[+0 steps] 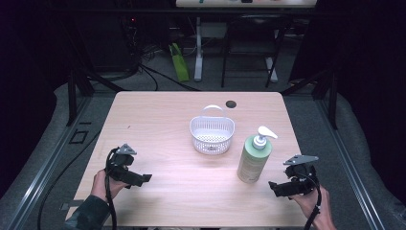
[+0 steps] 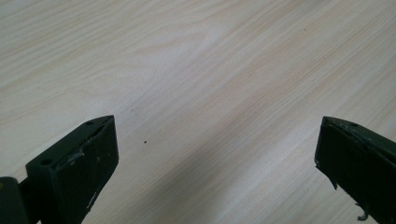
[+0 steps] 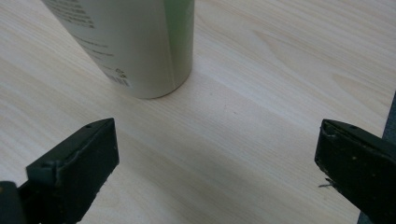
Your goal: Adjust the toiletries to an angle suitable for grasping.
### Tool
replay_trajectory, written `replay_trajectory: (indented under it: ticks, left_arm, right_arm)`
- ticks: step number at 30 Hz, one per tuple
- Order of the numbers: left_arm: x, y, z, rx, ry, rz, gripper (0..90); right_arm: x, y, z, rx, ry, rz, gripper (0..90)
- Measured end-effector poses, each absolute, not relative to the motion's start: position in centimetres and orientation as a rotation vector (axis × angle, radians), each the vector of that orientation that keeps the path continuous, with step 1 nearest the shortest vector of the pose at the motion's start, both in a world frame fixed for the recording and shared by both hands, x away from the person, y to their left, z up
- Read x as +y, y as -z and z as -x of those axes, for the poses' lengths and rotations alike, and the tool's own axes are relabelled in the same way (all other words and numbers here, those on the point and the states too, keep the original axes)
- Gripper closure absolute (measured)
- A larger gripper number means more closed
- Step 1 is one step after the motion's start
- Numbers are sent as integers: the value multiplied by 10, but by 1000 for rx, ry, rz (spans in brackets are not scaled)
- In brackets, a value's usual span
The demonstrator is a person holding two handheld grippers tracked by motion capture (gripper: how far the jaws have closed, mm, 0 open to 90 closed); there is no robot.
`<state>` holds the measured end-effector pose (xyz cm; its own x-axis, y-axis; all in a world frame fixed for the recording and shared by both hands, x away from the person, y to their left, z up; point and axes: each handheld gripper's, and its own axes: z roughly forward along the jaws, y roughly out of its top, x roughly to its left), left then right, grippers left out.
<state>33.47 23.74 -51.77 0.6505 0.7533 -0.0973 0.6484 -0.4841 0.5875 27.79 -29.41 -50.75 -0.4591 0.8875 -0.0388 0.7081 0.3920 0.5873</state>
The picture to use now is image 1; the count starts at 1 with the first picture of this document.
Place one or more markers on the person's right hand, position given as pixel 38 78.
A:
pixel 314 209

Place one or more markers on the dark equipment with red light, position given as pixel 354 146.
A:
pixel 130 38

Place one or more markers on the black metal stand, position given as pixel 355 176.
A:
pixel 332 99
pixel 72 96

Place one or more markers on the person's left hand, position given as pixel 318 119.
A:
pixel 100 187

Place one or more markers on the white plastic basket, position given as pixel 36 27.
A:
pixel 212 134

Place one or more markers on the black chair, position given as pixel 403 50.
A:
pixel 252 48

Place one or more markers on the grey table bracket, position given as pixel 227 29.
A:
pixel 72 204

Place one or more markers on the white background desk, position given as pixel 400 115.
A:
pixel 245 3

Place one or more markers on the green pump bottle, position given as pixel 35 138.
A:
pixel 253 159

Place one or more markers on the aluminium floor rail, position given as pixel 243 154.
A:
pixel 351 166
pixel 48 166

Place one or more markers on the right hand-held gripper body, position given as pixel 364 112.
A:
pixel 298 179

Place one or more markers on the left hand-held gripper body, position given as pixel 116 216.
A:
pixel 123 166

